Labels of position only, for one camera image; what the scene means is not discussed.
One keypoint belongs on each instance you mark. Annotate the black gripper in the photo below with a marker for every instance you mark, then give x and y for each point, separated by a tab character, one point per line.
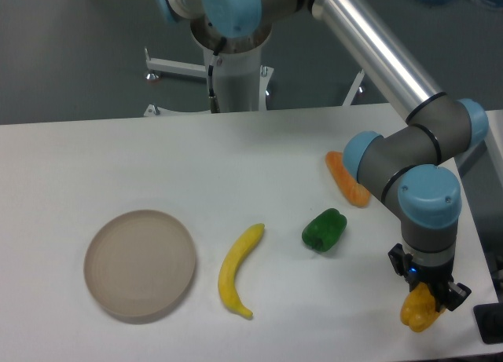
437	276

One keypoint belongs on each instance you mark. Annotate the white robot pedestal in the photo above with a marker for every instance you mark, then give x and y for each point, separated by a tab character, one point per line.
292	63

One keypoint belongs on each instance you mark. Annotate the white side table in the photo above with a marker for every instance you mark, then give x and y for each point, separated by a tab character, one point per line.
481	174

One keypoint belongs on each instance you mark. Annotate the yellow banana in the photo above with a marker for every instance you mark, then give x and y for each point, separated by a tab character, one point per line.
230	267

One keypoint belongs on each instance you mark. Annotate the beige round plate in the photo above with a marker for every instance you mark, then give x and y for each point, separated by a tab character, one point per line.
139	266

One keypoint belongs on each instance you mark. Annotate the yellow pepper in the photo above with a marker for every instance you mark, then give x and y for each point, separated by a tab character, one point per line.
418	310

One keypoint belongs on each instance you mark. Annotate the black clamp at table edge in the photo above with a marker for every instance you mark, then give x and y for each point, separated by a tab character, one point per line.
488	318

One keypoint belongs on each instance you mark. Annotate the green bell pepper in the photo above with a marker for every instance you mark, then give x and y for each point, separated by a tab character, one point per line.
324	231

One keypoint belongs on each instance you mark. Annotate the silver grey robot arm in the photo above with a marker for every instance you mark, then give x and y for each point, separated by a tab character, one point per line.
403	171

